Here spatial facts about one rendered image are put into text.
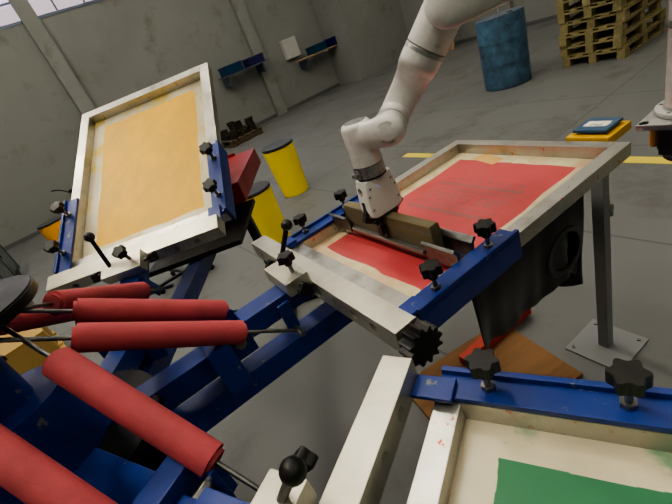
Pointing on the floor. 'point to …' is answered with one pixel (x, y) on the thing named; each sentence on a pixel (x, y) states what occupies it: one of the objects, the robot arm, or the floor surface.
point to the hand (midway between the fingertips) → (388, 226)
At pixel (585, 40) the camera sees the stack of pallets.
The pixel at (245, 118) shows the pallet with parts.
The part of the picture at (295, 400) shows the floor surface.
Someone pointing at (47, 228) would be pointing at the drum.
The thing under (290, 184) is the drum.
